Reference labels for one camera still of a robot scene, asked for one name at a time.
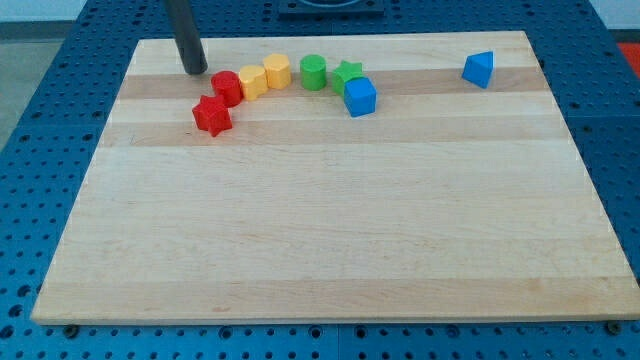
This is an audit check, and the light wooden board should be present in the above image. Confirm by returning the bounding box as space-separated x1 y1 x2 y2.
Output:
31 31 639 325

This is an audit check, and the blue cube block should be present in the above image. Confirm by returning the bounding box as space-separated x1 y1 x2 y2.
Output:
344 77 377 117

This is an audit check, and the green cylinder block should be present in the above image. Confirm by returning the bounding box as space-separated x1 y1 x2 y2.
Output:
299 54 326 91

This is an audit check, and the green star block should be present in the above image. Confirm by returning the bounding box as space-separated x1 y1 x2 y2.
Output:
332 60 364 97

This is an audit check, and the yellow hexagon block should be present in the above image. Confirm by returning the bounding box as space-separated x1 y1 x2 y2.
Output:
263 53 291 89

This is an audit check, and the yellow heart block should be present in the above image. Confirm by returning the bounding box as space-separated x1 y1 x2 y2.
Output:
238 65 269 101

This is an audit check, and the red star block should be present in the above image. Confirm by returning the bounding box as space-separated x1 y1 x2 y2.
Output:
192 95 233 137

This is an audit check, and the red cylinder block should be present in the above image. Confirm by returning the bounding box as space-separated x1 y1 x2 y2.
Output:
211 70 243 107

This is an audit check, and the blue triangle block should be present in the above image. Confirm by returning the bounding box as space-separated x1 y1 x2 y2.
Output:
461 51 494 89

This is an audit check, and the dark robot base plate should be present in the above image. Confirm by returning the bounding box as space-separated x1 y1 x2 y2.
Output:
278 0 385 19

